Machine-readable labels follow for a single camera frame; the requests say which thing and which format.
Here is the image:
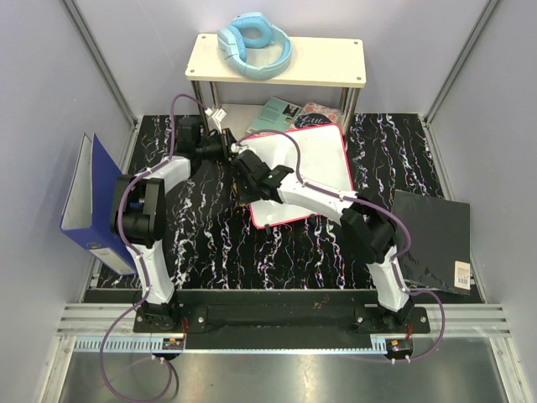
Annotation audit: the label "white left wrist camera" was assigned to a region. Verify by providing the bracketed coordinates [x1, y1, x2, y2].
[205, 107, 227, 132]

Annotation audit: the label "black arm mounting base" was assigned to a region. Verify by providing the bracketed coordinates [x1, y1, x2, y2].
[133, 290, 430, 353]

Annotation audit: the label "black notebook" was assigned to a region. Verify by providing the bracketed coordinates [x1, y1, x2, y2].
[392, 191, 471, 296]

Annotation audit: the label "blue ring binder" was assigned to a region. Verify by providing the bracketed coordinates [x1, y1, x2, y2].
[60, 134, 136, 275]

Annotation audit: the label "Little Women floral book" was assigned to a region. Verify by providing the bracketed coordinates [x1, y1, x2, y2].
[290, 102, 341, 129]

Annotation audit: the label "teal paperback book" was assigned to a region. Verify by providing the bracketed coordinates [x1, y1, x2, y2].
[246, 97, 302, 133]

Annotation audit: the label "pink framed whiteboard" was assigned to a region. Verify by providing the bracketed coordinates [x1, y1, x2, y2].
[241, 123, 354, 229]

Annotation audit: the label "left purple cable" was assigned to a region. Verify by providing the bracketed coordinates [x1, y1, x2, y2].
[99, 94, 215, 403]

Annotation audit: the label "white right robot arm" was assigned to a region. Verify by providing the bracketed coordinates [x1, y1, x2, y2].
[231, 149, 414, 333]

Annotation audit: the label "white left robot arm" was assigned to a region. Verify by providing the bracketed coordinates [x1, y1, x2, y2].
[110, 118, 233, 332]

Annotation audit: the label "white two-tier shelf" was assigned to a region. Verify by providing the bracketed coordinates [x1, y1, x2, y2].
[185, 33, 367, 133]

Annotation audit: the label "light blue headphones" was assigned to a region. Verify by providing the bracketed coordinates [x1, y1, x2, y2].
[216, 12, 294, 81]

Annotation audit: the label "grey slotted cable duct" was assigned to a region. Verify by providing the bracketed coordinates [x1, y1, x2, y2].
[74, 336, 185, 353]

